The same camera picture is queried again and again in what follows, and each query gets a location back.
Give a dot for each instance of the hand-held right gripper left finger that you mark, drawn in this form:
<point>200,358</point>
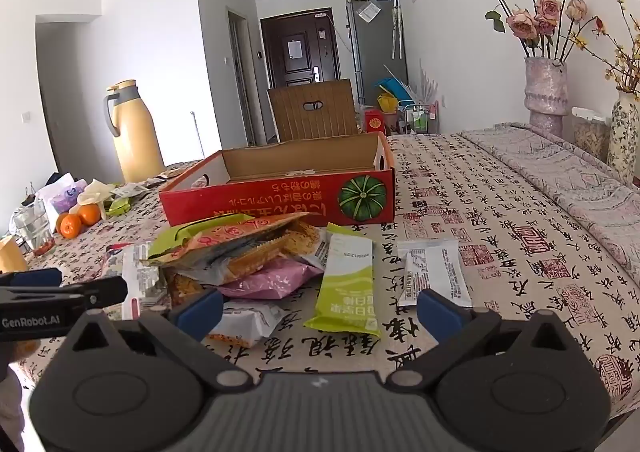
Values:
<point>200,314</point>

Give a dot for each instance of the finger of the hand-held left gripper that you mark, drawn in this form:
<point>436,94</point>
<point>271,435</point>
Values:
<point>105,291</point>
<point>37,277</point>

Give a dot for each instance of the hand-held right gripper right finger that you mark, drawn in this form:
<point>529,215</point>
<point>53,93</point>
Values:
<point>436,314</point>

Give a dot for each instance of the pink snack packet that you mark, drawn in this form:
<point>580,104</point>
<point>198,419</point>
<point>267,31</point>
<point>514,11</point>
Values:
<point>275,282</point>

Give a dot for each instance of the orange snack packet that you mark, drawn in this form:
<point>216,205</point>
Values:
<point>235,239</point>

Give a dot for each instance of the green white snack bar packet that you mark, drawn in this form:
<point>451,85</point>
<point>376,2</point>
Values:
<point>345,292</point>

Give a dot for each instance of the red cardboard box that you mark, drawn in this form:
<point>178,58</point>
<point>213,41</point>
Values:
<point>260,197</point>

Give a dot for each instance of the tan cracker packet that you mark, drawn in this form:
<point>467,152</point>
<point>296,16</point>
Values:
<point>185,289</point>

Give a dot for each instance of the tan paper bag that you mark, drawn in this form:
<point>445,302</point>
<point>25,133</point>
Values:
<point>11,254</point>

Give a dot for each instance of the white red snack packet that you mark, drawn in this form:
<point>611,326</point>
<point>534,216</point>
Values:
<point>137,277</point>

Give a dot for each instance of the glass cup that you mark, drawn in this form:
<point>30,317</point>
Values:
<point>32,232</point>

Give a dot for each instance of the orange white small packet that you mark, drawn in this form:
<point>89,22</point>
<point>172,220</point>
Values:
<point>250,322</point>

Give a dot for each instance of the orange fruit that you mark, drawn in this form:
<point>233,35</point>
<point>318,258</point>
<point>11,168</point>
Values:
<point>69,226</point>
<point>90,215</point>

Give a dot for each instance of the purple tissue pack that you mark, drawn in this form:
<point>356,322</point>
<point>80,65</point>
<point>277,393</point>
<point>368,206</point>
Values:
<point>62,197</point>

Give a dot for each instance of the small green packet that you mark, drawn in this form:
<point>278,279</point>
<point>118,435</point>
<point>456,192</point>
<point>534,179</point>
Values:
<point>120,205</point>

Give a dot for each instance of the cream rubber glove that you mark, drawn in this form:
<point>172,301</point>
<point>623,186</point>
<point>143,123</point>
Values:
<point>97,192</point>

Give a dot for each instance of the black bag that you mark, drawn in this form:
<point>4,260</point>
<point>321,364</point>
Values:
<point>57,178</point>

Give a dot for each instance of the white printed packet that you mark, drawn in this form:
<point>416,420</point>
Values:
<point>131,189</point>

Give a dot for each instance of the white cracker packet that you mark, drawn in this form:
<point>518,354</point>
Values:
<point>310,244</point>

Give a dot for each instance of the yellow thermos jug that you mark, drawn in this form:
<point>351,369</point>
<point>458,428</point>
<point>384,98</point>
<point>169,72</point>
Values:
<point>137,142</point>

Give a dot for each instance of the white metal pole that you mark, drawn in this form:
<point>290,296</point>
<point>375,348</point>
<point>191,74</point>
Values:
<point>197,137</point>

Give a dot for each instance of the grey folded cloth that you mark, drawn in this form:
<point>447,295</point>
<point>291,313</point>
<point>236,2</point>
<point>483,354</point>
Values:
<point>560,177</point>

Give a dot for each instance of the red gift box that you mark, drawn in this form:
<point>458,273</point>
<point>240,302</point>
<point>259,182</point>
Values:
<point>375,122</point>

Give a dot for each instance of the yellow bag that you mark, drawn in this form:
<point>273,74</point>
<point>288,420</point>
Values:
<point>388,103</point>

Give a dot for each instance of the white dried grass bunch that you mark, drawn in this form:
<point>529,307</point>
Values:
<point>425,84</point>

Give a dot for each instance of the blue plastic basket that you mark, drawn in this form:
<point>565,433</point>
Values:
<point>390,84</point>

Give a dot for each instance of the clear plastic container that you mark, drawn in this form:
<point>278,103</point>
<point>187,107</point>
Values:
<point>590,137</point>

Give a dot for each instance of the grey interior door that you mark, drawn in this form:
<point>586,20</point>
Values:
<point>242,82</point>

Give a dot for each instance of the pink textured vase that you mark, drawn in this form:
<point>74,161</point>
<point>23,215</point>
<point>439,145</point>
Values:
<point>547,97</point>

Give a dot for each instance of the floral patterned vase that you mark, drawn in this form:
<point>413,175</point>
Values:
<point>625,142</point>

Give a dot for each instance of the dark front door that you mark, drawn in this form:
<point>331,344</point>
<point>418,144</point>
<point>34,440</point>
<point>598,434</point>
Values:
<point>300,67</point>

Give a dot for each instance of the grey refrigerator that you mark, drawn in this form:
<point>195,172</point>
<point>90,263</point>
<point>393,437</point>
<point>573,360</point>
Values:
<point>375,52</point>

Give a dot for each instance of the white paper sheet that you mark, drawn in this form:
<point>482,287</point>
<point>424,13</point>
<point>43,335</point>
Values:
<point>295,48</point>
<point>371,12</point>

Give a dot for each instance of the white folded umbrella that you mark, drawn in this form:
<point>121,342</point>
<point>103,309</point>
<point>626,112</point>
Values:
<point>397,32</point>

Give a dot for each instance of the yellow blossom branches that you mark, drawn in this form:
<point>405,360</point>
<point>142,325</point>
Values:
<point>631,82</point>

